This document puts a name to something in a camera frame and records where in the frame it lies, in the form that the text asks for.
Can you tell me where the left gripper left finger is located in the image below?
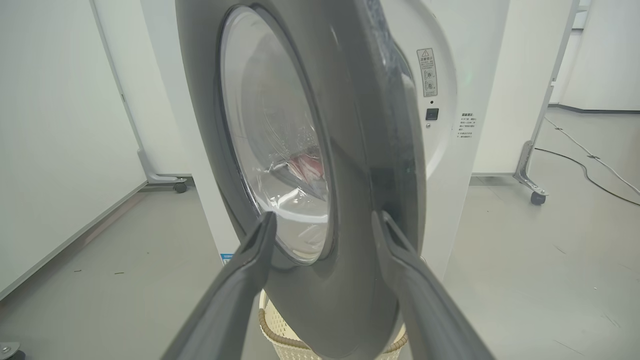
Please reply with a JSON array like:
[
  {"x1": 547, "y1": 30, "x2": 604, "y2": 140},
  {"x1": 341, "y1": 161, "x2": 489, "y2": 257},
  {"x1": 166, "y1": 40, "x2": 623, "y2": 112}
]
[{"x1": 160, "y1": 211, "x2": 278, "y2": 360}]

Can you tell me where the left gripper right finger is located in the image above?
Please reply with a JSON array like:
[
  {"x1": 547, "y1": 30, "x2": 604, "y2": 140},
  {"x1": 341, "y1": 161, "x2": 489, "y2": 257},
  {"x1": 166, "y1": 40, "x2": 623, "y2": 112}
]
[{"x1": 371, "y1": 209, "x2": 496, "y2": 360}]

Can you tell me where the red basketball jersey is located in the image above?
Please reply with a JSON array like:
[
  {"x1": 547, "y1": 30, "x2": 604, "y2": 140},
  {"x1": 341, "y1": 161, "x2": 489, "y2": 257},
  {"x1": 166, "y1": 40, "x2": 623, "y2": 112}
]
[{"x1": 287, "y1": 147, "x2": 327, "y2": 187}]

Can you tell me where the dark grey round washer door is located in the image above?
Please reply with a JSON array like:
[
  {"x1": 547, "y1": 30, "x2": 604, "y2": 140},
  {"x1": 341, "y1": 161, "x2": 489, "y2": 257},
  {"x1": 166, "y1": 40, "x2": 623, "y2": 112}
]
[{"x1": 175, "y1": 0, "x2": 428, "y2": 360}]

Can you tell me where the cream perforated laundry basket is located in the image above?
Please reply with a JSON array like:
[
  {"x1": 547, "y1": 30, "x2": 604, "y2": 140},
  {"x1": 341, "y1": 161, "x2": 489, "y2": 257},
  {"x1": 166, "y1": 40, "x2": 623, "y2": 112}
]
[{"x1": 258, "y1": 290, "x2": 408, "y2": 360}]

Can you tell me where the white front-load washing machine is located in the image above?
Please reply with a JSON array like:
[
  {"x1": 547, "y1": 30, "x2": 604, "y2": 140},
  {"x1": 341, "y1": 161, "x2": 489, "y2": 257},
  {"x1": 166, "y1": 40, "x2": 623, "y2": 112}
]
[{"x1": 140, "y1": 0, "x2": 511, "y2": 281}]

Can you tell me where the white partition on casters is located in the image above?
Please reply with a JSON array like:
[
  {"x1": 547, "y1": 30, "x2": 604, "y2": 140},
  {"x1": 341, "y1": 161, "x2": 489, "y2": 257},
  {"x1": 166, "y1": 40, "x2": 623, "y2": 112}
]
[{"x1": 90, "y1": 0, "x2": 193, "y2": 194}]

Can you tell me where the grey caster wheel leg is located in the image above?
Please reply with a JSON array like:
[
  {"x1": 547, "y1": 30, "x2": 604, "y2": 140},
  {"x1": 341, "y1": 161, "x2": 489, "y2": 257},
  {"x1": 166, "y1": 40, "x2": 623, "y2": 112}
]
[{"x1": 472, "y1": 0, "x2": 581, "y2": 206}]

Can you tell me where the grey caster foot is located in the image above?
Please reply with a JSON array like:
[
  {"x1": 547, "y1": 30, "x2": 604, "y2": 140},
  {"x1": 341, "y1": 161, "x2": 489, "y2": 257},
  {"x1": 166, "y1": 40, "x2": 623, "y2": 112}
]
[{"x1": 0, "y1": 342, "x2": 26, "y2": 360}]

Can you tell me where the grey warning sticker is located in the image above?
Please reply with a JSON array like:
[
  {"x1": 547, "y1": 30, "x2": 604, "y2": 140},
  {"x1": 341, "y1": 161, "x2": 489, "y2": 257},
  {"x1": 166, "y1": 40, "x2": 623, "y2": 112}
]
[{"x1": 417, "y1": 48, "x2": 439, "y2": 98}]

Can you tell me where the black floor cable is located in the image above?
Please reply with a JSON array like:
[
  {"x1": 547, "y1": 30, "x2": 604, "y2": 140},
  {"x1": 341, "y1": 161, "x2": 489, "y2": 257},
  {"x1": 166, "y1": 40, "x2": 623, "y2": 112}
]
[{"x1": 535, "y1": 147, "x2": 640, "y2": 207}]

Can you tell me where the white floor cable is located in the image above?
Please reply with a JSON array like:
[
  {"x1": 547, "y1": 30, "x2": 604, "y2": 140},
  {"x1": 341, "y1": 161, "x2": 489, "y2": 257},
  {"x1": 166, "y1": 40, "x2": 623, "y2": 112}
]
[{"x1": 544, "y1": 117, "x2": 640, "y2": 197}]

